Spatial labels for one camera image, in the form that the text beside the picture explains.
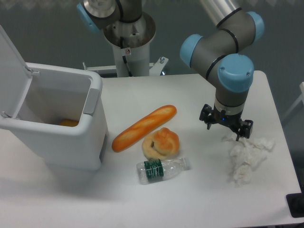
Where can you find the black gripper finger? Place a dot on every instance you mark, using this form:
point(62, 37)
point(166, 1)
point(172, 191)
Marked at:
point(206, 115)
point(243, 128)

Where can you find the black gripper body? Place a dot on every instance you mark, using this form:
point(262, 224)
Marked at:
point(228, 116)

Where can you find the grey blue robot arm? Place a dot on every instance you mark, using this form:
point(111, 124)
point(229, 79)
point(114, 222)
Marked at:
point(215, 58)

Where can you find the round knotted bread roll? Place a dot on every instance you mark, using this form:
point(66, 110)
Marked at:
point(166, 142)

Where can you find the orange bread inside bin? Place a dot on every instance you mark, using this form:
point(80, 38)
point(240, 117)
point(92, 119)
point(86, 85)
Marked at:
point(68, 123)

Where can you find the crumpled white tissue paper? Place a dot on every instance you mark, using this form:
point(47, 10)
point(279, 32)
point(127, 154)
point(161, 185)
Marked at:
point(246, 156)

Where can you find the long orange baguette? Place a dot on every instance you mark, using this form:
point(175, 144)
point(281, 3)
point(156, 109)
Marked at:
point(141, 128)

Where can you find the clear plastic bottle green label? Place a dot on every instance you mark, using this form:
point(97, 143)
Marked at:
point(156, 170)

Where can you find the black device at table edge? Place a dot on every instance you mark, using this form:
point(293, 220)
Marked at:
point(295, 203)

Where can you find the white trash bin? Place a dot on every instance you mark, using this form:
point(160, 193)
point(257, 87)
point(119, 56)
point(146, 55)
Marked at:
point(60, 93)

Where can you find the white bin lid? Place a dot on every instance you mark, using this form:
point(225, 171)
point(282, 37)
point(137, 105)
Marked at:
point(15, 78)

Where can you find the ring shaped bagel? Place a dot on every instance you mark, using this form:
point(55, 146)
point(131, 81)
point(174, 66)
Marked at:
point(149, 151)

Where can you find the white frame at right edge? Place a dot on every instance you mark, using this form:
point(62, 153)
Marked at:
point(295, 107)

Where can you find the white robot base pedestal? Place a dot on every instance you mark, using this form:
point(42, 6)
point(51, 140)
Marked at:
point(131, 48)

